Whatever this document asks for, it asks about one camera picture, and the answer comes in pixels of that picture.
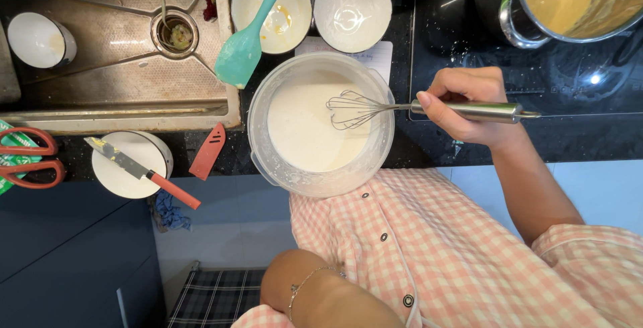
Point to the dark plaid floor mat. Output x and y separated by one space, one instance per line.
216 300

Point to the blue crumpled cloth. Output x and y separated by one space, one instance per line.
171 215

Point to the pink checked shirt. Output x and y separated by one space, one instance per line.
432 257

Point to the white round bowl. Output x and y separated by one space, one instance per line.
120 182

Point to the white bowl with batter film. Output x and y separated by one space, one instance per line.
351 11

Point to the metal spoon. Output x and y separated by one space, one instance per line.
162 4

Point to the steel pot with yellow batter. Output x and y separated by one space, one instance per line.
567 1

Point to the green packet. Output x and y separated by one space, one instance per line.
15 139

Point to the person's right hand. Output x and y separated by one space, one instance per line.
467 127

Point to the teal silicone spatula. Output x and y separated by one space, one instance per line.
241 51

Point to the sink drain strainer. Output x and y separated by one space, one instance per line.
176 36

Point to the steel kitchen sink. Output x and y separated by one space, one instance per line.
110 81

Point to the white paper note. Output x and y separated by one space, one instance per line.
379 59

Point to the steel whisk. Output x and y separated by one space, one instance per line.
482 111

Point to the white cup with dark rim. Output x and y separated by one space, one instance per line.
37 41

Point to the black induction cooktop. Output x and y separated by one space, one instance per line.
577 76

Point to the clear plastic mixing bowl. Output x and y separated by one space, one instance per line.
261 157

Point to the white bowl with yolk stains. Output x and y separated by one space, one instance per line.
291 21

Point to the dark blue cabinet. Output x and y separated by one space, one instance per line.
70 257

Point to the white batter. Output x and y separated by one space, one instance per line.
301 127

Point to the red knife sheath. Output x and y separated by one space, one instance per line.
207 154

